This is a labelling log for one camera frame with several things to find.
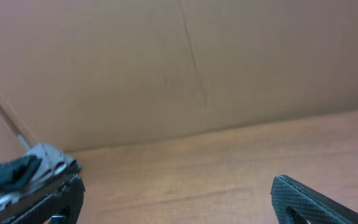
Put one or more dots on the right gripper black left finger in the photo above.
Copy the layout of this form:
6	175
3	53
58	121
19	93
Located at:
59	202

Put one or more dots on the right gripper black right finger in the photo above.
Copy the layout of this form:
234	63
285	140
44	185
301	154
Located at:
295	203

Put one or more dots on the black t-shirt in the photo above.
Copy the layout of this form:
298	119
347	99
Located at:
16	174

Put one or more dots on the folded grey shorts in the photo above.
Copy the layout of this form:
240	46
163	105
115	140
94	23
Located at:
55	163

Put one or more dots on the cardboard box at back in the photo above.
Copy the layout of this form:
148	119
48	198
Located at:
92	73

